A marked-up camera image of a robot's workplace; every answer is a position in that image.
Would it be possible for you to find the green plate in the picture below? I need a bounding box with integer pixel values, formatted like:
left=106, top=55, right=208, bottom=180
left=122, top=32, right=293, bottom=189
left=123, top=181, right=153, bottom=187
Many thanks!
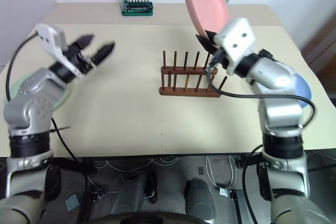
left=5, top=73, right=74, bottom=112

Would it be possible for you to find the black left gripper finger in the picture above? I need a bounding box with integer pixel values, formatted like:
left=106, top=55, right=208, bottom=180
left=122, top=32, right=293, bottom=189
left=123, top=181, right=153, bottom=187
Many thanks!
left=73, top=34, right=95, bottom=50
left=91, top=40, right=117, bottom=66

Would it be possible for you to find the wooden dish rack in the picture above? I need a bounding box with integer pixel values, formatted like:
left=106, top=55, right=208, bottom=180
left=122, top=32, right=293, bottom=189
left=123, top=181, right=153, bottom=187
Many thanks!
left=159, top=50, right=228, bottom=99

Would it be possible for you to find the thin black cable tie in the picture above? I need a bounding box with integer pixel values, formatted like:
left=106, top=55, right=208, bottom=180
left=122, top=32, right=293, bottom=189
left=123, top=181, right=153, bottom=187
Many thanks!
left=50, top=125, right=72, bottom=132

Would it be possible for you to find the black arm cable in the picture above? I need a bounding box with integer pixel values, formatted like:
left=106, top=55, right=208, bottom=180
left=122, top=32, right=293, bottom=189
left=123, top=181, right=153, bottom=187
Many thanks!
left=206, top=61, right=316, bottom=130
left=6, top=31, right=90, bottom=183

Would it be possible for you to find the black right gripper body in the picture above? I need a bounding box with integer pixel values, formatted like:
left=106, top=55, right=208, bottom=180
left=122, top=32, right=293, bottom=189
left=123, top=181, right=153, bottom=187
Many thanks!
left=208, top=48, right=229, bottom=68

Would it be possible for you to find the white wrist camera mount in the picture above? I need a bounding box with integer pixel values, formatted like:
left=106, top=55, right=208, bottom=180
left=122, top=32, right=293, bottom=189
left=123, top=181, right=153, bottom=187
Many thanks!
left=35, top=23, right=85, bottom=78
left=213, top=17, right=257, bottom=76

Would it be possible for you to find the dark brown furniture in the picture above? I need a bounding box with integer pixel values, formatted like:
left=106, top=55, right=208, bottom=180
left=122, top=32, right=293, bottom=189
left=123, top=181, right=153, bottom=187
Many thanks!
left=301, top=11, right=336, bottom=95

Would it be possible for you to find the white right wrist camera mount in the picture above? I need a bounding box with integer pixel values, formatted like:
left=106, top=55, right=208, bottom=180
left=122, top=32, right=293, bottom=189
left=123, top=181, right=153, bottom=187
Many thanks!
left=213, top=17, right=257, bottom=76

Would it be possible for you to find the blue plate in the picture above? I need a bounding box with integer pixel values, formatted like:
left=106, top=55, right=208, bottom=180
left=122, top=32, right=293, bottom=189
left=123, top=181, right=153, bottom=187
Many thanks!
left=293, top=72, right=313, bottom=110

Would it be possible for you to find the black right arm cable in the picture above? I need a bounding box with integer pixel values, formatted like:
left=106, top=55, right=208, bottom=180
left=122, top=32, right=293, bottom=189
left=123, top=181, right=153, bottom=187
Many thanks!
left=206, top=61, right=316, bottom=130

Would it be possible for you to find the grey-blue square pad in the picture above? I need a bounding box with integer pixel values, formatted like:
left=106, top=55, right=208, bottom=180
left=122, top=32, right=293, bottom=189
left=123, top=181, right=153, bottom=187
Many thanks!
left=65, top=194, right=81, bottom=212

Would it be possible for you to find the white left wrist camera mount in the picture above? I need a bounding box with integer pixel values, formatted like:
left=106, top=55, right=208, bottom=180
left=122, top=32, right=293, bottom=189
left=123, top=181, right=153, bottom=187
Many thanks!
left=35, top=23, right=85, bottom=78

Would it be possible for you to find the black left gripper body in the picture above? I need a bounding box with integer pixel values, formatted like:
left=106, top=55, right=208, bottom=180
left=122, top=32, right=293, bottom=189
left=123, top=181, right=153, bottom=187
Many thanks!
left=64, top=41, right=96, bottom=74

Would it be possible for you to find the thin white tangled cable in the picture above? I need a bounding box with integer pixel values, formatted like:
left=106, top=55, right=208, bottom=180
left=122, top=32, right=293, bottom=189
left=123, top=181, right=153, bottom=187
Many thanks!
left=93, top=156, right=181, bottom=174

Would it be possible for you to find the dark grey rounded shape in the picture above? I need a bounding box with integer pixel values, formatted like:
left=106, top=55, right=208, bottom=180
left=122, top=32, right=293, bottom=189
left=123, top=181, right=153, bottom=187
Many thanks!
left=184, top=177, right=218, bottom=220
left=111, top=170, right=159, bottom=216

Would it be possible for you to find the pink plate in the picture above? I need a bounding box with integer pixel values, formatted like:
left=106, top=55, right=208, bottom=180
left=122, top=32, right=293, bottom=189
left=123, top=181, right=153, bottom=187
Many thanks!
left=183, top=0, right=230, bottom=42

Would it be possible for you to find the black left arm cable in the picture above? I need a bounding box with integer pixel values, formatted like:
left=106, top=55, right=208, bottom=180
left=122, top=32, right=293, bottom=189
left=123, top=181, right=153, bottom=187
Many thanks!
left=6, top=31, right=90, bottom=183

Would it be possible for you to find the white looped cable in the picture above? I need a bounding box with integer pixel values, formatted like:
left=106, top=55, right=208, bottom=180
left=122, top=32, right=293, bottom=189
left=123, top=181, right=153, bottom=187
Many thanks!
left=206, top=155, right=237, bottom=191

